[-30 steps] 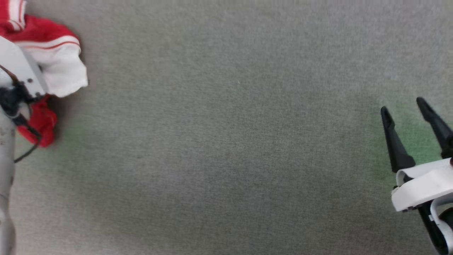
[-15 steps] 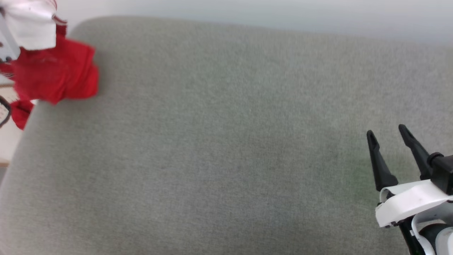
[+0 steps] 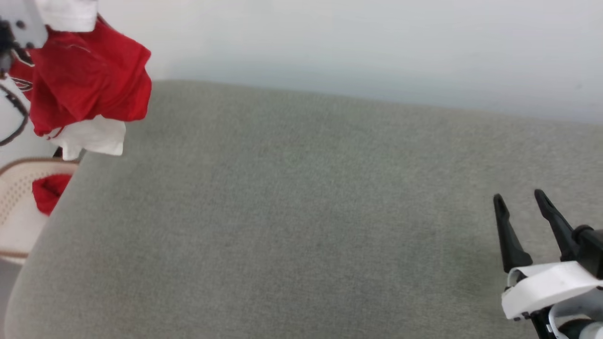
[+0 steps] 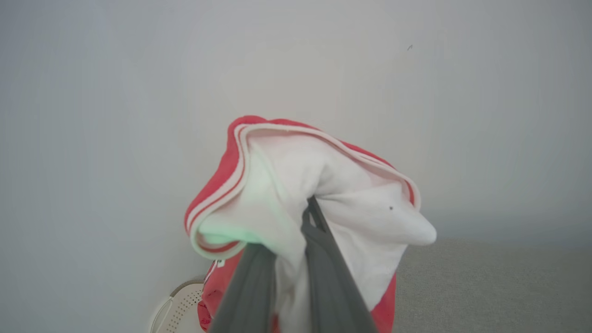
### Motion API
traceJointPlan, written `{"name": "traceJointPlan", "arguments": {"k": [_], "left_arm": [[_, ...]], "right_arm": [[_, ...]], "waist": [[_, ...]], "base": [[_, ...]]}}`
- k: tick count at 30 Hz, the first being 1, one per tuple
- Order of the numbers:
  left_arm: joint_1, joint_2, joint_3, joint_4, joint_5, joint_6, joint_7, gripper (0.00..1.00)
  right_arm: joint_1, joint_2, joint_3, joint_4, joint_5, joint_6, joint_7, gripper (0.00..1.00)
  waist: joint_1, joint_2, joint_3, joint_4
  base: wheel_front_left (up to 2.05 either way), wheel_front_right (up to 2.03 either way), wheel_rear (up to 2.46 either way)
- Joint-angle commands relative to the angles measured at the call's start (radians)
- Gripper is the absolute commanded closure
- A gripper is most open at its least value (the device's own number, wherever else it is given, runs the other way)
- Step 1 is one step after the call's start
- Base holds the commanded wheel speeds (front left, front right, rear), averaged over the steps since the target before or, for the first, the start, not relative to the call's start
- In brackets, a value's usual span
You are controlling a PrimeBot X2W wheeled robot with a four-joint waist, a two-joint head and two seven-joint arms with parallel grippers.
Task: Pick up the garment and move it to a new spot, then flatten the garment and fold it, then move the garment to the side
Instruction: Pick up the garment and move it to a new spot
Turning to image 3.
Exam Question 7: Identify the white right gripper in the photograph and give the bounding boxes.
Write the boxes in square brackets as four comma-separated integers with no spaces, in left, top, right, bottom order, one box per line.
[493,189,603,322]

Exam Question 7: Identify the grey fabric sofa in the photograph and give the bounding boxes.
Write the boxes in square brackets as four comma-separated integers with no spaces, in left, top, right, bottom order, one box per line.
[4,79,603,339]

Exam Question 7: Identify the red cloth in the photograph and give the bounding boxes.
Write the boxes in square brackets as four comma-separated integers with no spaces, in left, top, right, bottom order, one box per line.
[32,174,73,217]

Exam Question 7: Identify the cream perforated laundry basket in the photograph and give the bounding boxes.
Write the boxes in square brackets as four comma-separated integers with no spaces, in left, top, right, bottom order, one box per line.
[0,158,80,265]

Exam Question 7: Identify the thin black cable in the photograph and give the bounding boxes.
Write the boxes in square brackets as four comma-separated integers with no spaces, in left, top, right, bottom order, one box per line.
[0,84,30,147]

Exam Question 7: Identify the red and white basketball jersey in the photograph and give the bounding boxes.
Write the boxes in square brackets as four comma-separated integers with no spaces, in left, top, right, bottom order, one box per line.
[8,0,153,161]

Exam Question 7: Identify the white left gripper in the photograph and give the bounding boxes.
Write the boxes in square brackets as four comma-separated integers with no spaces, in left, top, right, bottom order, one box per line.
[0,0,48,52]

